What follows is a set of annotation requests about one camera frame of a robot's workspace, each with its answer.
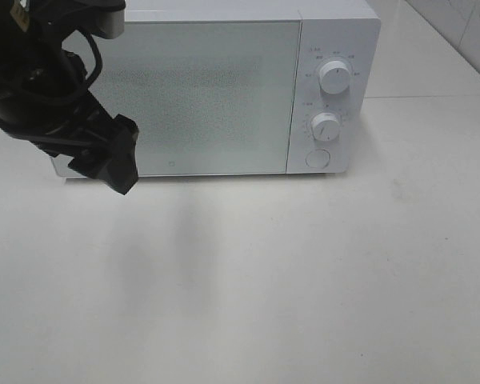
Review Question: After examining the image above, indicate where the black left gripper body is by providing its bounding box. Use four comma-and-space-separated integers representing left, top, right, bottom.
0, 15, 104, 156

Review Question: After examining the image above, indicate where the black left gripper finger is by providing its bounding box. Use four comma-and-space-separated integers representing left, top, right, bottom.
68, 114, 139, 195

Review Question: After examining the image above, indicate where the white microwave door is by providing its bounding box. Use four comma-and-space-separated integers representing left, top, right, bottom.
91, 22, 300, 176

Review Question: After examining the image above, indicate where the white control knob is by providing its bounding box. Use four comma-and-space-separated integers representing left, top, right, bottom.
318, 58, 352, 94
310, 112, 341, 142

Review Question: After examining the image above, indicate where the white microwave oven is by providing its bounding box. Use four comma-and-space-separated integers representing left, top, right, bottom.
50, 0, 383, 179

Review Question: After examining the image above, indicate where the white door release button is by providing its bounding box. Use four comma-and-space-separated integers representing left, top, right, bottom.
306, 149, 330, 169

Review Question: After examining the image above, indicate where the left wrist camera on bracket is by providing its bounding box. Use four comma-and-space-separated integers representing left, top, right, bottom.
29, 0, 126, 40

